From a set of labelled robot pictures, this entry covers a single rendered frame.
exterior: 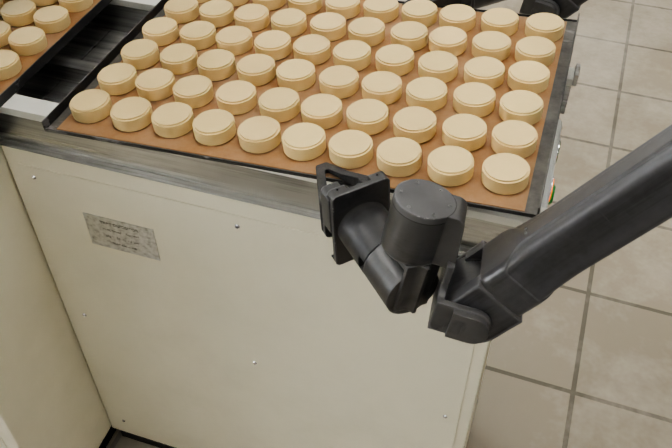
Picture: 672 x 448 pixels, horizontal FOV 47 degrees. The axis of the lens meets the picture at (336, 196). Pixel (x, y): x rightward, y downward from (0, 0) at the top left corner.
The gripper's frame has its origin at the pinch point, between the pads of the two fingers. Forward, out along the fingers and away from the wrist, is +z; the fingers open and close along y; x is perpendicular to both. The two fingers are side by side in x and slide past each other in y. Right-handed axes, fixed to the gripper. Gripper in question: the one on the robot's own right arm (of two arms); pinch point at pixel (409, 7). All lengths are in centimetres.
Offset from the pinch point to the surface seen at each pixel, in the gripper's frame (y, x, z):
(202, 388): -58, 7, 43
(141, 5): -2.1, -24.5, 33.3
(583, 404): -95, 24, -34
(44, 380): -52, -4, 66
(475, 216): -5.4, 36.5, 12.8
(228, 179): -7.4, 14.8, 34.5
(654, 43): -92, -79, -152
